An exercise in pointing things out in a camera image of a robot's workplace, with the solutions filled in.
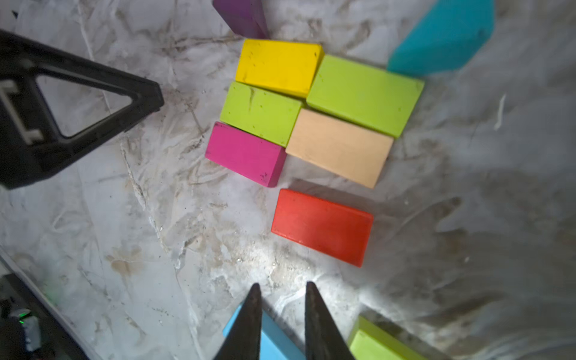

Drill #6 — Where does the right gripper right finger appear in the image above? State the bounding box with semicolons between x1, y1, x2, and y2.
305;281;355;360

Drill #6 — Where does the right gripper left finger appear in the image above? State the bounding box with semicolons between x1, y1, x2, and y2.
214;283;263;360

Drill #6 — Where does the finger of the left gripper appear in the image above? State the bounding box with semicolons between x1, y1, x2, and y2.
1;31;164;189

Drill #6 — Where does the light blue rectangular block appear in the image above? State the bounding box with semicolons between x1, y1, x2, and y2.
222;303;306;359

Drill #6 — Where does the lime green block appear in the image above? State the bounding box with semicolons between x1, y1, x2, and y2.
306;55;425;139
347;316;425;360
220;82;304;147

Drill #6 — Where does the red rectangular block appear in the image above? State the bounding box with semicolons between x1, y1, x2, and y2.
271;189;374;268

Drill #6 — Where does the magenta rectangular block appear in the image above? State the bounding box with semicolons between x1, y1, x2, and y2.
205;121;287;188

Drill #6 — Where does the natural wood block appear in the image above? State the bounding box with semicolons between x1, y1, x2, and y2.
286;109;394;189

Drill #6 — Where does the purple triangular block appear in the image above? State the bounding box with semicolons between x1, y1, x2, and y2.
212;0;269;39

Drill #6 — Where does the teal triangular block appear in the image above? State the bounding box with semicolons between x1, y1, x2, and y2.
387;0;495;77

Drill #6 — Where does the yellow rectangular block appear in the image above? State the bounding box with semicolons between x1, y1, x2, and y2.
235;39;325;99

